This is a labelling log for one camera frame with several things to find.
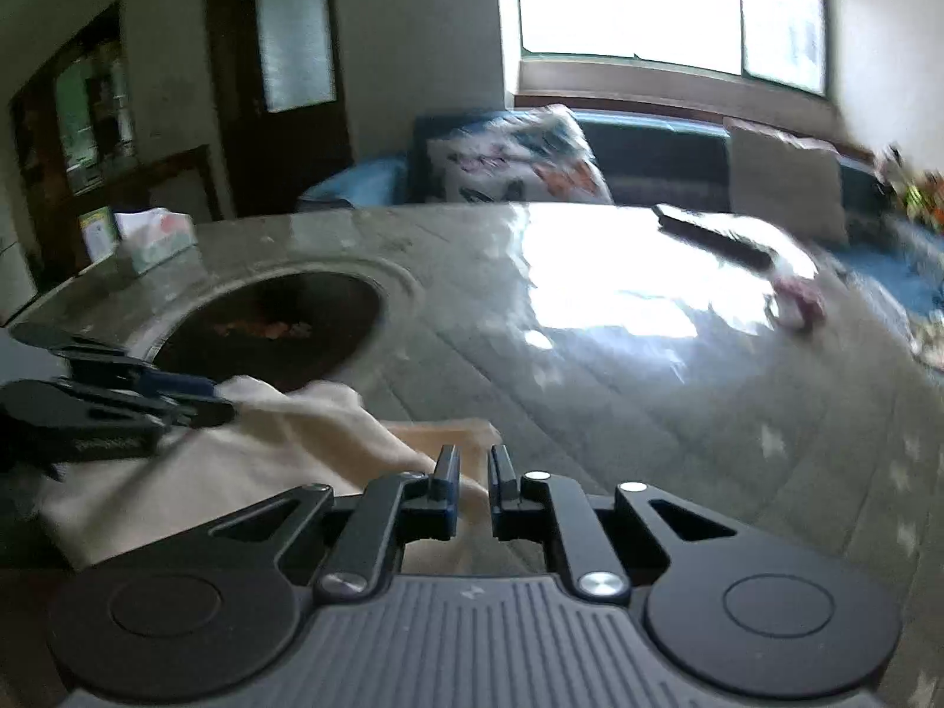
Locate beige garment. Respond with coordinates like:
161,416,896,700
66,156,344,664
38,377,501,573

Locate tissue box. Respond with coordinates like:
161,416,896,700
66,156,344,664
115,208,197,275

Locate dark wooden display cabinet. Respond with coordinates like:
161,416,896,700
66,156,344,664
9,4,222,289

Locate black remote control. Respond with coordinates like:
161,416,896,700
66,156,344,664
651,205,775,272

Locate butterfly print pillow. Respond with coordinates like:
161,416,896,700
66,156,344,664
427,106,613,205

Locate blue teal sofa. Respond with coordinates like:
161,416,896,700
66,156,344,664
297,110,942,315

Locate dark wooden door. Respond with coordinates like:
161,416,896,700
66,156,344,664
205,0,353,218

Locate beige plain pillow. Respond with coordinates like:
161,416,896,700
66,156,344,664
725,119,848,246

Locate green framed window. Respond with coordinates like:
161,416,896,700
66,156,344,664
519,0,827,96

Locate pink hair tie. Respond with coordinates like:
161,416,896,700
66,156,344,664
766,273,828,333

